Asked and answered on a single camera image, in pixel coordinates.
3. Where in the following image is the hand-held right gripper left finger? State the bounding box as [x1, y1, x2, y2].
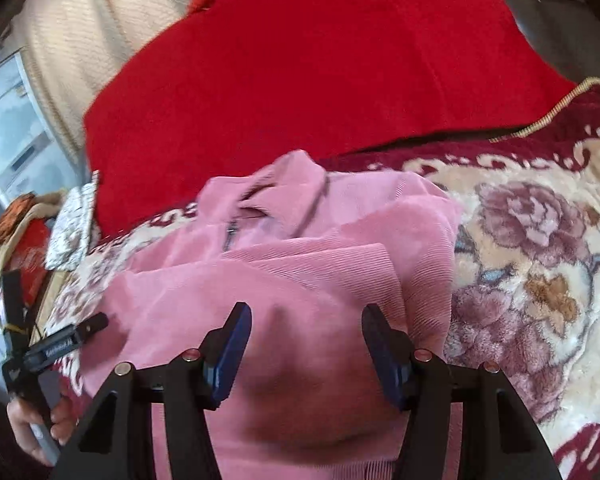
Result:
[47, 301, 253, 480]

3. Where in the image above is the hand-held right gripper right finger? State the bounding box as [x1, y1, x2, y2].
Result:
[361, 304, 563, 480]

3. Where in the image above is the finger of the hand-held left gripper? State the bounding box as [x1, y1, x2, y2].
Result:
[73, 312, 110, 347]

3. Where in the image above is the pink corduroy jacket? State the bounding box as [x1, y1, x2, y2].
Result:
[77, 149, 463, 480]

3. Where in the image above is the person's left hand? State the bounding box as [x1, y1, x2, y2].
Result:
[7, 395, 77, 465]

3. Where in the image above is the red bag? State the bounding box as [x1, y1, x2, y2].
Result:
[5, 219, 54, 303]

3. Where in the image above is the grey patterned cloth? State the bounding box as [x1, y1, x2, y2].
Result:
[45, 170, 102, 272]

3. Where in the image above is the orange patterned cloth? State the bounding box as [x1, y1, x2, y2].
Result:
[0, 191, 65, 251]

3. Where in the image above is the floral plush blanket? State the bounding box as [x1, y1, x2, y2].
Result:
[40, 77, 600, 480]

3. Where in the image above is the window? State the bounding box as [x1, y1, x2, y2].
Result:
[0, 49, 92, 201]

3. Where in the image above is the red blanket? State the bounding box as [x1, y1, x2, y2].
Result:
[82, 0, 578, 242]

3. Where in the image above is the cream ribbed curtain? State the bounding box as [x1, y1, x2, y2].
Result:
[10, 0, 203, 166]

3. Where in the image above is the grey headboard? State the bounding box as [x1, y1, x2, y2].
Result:
[492, 0, 586, 83]

